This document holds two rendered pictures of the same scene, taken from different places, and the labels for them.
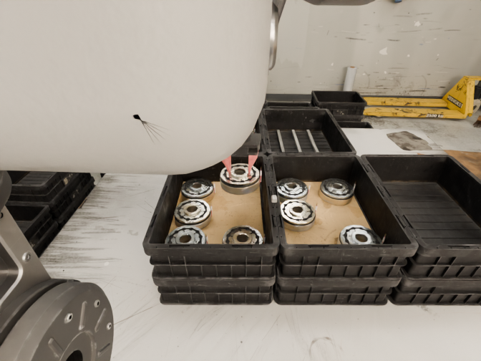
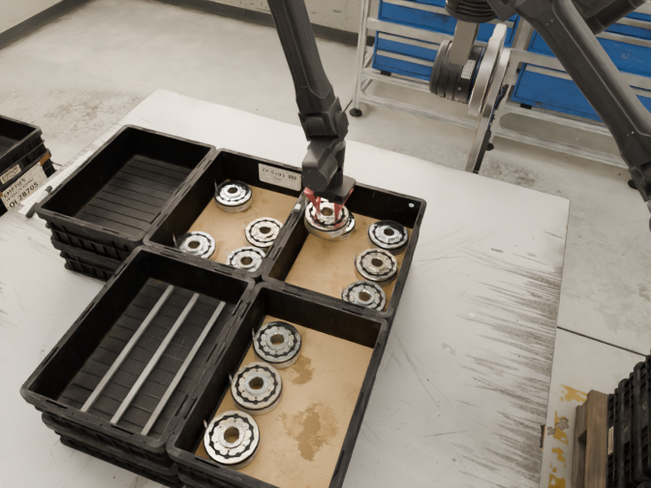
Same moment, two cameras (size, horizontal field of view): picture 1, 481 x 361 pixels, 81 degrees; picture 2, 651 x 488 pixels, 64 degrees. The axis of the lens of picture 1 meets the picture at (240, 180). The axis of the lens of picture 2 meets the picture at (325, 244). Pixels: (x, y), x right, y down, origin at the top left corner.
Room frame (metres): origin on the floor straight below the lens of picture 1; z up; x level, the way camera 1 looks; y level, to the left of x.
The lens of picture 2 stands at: (1.45, 0.25, 1.82)
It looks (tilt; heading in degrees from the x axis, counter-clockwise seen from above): 47 degrees down; 196
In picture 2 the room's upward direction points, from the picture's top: 4 degrees clockwise
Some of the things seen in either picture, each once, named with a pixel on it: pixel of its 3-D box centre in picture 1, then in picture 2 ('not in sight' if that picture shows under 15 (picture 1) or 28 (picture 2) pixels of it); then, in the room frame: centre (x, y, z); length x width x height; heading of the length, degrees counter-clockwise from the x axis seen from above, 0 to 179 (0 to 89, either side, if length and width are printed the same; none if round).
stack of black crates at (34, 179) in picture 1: (54, 196); not in sight; (1.28, 1.08, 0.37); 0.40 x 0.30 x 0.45; 177
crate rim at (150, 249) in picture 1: (217, 194); (350, 239); (0.60, 0.06, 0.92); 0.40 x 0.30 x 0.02; 0
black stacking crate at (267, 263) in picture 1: (217, 208); (348, 254); (0.60, 0.06, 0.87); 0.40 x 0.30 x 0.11; 0
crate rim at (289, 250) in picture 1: (327, 195); (236, 207); (0.60, -0.24, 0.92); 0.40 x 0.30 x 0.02; 0
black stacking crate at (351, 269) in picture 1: (323, 208); (238, 222); (0.60, -0.24, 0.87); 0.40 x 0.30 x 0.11; 0
